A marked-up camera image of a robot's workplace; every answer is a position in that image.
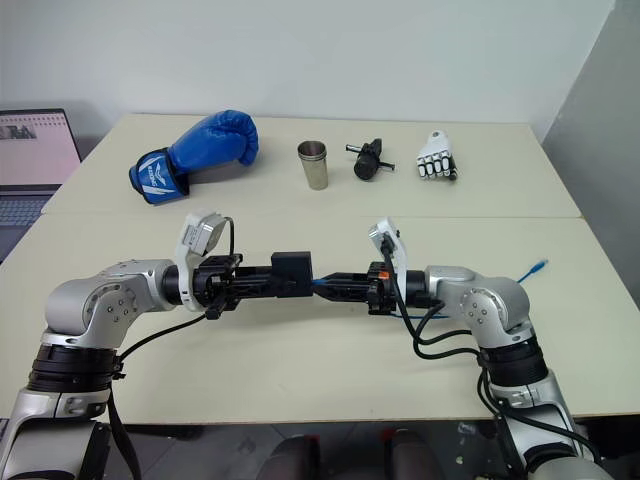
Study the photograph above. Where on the black cylindrical tool with rod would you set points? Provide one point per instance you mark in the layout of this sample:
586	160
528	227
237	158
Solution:
367	160

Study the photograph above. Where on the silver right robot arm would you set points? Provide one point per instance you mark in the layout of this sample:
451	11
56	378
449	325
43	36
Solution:
490	305

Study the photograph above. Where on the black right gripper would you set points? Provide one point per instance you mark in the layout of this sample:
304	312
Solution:
380	295

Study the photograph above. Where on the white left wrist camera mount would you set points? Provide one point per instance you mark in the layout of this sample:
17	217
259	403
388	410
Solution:
197	235

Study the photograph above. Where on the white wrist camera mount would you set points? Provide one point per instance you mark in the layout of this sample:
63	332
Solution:
400	255
197	235

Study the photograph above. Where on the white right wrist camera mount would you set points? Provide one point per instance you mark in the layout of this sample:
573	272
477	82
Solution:
400	255

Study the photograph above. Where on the small black box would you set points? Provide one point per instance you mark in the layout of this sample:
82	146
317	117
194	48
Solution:
292	267

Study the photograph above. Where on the blue boxing glove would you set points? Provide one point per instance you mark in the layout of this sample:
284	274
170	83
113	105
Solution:
210	145

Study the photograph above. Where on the stacked steel cups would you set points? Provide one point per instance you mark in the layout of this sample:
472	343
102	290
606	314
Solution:
314	170

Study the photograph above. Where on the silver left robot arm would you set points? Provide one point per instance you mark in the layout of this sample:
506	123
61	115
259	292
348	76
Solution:
90	305

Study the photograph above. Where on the white robotic hand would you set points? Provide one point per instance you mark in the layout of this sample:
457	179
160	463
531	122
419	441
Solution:
436	155

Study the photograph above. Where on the grey laptop with pink screen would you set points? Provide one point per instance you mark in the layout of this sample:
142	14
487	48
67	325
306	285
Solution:
35	150

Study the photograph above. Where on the grey partition panel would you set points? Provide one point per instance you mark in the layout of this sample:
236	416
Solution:
600	125

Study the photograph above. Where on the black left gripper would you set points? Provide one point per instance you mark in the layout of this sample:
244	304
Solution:
215	285

